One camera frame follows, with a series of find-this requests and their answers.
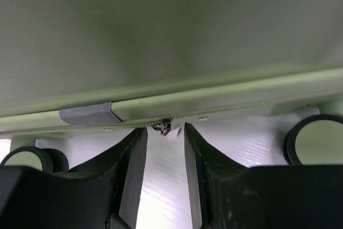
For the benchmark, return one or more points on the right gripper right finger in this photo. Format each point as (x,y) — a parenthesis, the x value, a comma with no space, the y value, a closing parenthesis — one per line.
(226,194)

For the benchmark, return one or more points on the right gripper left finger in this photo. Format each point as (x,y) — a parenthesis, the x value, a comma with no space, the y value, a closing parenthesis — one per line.
(103,192)

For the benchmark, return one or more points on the green hard-shell suitcase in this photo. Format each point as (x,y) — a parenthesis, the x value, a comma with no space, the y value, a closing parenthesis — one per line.
(75,66)

